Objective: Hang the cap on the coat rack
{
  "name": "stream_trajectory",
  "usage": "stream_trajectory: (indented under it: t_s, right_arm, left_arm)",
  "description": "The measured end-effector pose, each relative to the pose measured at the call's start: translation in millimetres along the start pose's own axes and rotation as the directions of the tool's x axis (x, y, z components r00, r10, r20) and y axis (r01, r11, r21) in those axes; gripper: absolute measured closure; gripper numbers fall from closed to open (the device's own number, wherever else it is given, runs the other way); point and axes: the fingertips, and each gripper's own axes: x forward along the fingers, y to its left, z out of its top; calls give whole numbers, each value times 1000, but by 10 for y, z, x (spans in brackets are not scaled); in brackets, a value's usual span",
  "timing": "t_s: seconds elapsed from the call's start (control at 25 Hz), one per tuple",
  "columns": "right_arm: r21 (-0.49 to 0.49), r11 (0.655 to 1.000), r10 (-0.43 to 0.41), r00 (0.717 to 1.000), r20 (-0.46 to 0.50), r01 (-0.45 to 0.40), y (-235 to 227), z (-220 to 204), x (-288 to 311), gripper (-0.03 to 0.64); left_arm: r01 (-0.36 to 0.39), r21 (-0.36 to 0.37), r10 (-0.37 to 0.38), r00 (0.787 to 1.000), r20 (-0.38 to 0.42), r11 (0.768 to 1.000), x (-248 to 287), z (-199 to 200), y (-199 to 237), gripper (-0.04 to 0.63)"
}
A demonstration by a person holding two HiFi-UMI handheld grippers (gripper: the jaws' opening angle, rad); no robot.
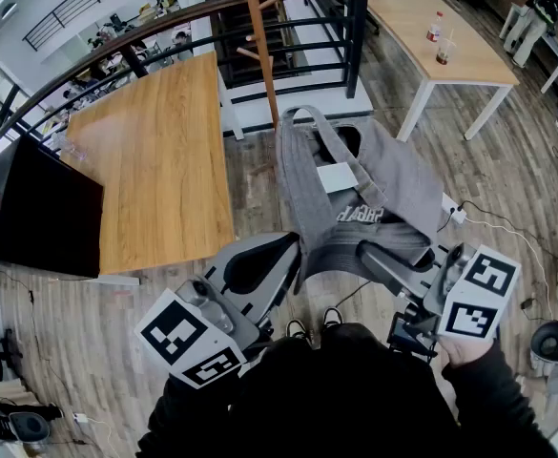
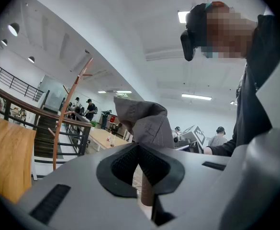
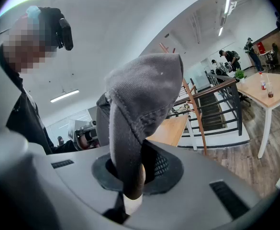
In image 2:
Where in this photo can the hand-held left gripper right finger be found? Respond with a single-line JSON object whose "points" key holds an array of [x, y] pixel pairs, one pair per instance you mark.
{"points": [[197, 188]]}

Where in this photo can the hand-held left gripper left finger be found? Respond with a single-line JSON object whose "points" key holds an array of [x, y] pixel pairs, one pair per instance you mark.
{"points": [[77, 195]]}

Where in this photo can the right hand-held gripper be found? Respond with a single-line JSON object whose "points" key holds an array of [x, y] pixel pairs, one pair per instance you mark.
{"points": [[197, 134]]}

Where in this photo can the wooden coat rack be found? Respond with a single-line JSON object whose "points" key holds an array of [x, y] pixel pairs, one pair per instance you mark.
{"points": [[55, 150]]}

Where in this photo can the grey baseball cap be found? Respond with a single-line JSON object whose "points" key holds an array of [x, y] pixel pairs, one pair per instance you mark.
{"points": [[144, 121]]}

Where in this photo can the person's right forearm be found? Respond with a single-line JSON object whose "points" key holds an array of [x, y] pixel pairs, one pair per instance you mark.
{"points": [[222, 148]]}

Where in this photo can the glass cup with dark drink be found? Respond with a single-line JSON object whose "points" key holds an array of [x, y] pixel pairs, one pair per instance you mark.
{"points": [[112, 144]]}

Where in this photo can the light wooden white-legged table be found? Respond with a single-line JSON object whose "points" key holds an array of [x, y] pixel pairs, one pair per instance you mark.
{"points": [[101, 136]]}

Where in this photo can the red label plastic bottle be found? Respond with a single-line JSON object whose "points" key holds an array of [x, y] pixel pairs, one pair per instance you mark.
{"points": [[109, 138]]}

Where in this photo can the dark staircase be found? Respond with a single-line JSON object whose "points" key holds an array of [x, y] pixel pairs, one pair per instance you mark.
{"points": [[44, 133]]}

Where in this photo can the person's black clothed body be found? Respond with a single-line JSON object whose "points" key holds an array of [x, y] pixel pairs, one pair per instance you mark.
{"points": [[257, 92]]}

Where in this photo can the green potted plant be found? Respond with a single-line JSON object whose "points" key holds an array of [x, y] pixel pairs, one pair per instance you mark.
{"points": [[93, 124]]}

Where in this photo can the brown wooden table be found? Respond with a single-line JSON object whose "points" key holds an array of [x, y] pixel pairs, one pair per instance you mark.
{"points": [[8, 157]]}

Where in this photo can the person's head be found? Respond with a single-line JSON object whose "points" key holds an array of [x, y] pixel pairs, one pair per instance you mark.
{"points": [[226, 32]]}

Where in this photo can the dark wood metal railing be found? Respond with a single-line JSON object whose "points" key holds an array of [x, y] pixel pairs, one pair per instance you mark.
{"points": [[22, 104]]}

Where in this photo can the black metal balcony railing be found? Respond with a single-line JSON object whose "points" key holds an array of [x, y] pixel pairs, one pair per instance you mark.
{"points": [[37, 95]]}

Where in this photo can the black dome pendant lamp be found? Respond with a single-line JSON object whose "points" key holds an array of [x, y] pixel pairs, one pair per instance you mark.
{"points": [[31, 59], [4, 42], [13, 29]]}

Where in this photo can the black head-worn camera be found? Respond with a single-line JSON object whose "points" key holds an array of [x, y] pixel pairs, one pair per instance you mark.
{"points": [[190, 39]]}

